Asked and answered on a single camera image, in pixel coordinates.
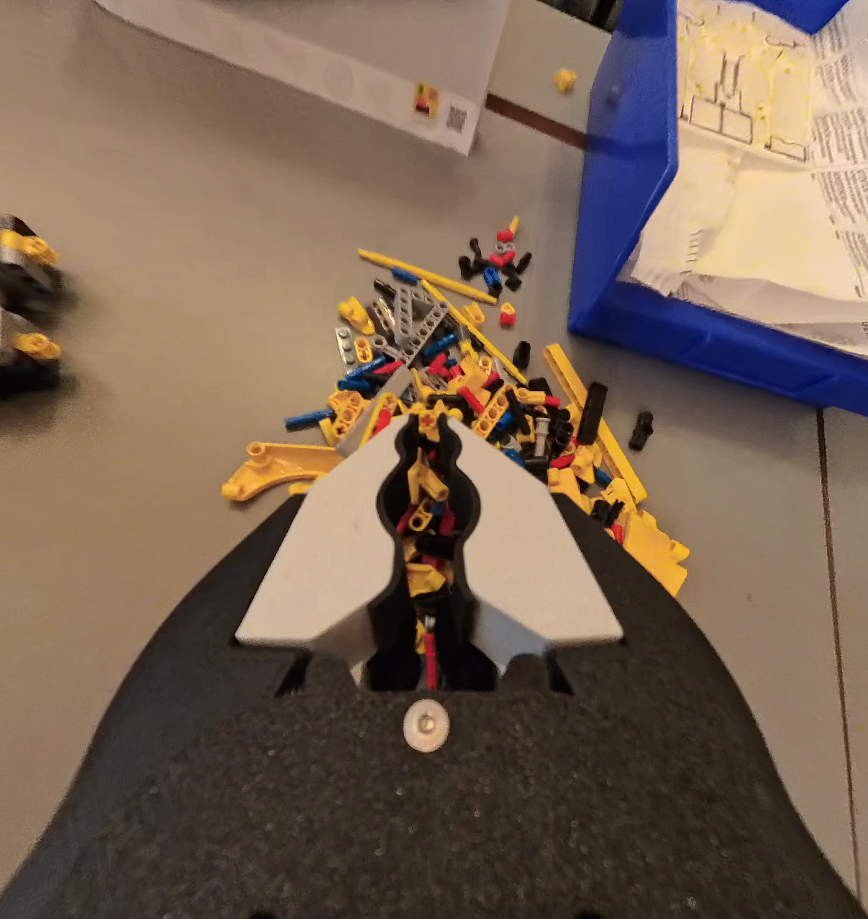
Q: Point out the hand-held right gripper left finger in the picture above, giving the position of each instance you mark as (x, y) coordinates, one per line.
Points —
(319, 560)

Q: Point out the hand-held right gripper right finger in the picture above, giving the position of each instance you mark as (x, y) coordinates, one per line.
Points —
(541, 567)

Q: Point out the pile of toy building pieces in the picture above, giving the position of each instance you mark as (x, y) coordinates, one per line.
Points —
(491, 409)

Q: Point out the black toy car chassis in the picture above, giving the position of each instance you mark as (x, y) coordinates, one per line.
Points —
(3, 287)

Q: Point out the grey desk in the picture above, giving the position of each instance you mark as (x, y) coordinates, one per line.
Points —
(154, 179)

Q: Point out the blue plastic bin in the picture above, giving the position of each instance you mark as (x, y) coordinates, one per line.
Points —
(620, 179)

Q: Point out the small yellow toy connector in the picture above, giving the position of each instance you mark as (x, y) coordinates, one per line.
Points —
(565, 80)

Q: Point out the white printed leaflet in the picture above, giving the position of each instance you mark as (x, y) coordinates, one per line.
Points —
(857, 179)

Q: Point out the instruction booklet yellow car cover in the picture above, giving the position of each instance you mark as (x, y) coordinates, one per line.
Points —
(297, 43)

